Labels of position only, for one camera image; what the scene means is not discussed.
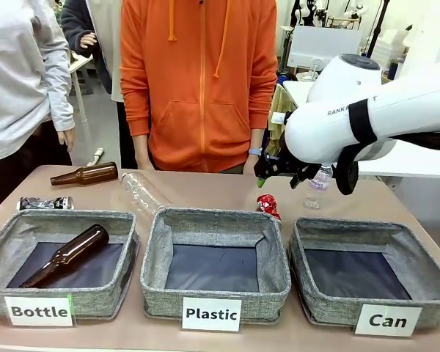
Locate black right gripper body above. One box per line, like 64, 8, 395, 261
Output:
263, 149, 318, 177

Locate small clear bottle pink label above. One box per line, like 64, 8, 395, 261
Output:
302, 164, 334, 210

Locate crushed red can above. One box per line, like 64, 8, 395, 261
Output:
255, 194, 282, 222

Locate large clear plastic bottle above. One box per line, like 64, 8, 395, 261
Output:
120, 171, 174, 225

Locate brown glass bottle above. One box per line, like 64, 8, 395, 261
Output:
50, 161, 119, 187
19, 224, 111, 289

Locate crushed silver can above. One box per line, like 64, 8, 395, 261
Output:
18, 195, 75, 212

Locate grey fabric basket labelled Plastic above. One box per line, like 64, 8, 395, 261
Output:
139, 208, 293, 326

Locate grey fabric basket labelled Can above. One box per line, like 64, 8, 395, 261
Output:
287, 217, 440, 329

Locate white Can label card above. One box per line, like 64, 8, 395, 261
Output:
353, 304, 424, 337

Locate grey fabric basket labelled Bottle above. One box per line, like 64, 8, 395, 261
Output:
0, 209, 140, 329

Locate orange person's left hand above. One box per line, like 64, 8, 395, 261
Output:
243, 154, 262, 176

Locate orange person's right hand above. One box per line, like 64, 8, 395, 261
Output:
133, 133, 157, 172

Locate grey person's left hand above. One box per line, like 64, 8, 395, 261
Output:
57, 127, 76, 153

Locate dark-jacket person's hand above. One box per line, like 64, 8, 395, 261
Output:
79, 32, 98, 50

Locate yellow olive cloth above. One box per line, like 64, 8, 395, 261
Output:
269, 84, 298, 150

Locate person in orange hoodie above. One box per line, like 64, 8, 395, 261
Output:
120, 0, 279, 174

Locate large white background table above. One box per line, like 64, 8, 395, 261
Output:
282, 79, 440, 180

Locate white panel box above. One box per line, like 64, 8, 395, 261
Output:
289, 25, 364, 70

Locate white Plastic label card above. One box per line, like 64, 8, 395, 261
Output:
181, 296, 243, 333

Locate wooden background shelf rack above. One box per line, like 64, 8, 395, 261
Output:
324, 14, 362, 30

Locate white storage boxes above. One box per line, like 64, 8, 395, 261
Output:
370, 28, 414, 64

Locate white table foot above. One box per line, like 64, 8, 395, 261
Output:
87, 147, 106, 168

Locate black tripod pole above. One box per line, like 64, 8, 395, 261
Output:
365, 0, 392, 56

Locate person in beige coat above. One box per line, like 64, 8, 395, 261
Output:
59, 0, 139, 170

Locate small white background table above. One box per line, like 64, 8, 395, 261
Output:
67, 54, 95, 124

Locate person in grey sweater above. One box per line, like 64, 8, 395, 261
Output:
0, 0, 76, 217

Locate white Bottle label card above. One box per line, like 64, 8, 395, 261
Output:
4, 295, 76, 328

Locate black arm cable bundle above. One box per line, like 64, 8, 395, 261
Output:
335, 98, 440, 196

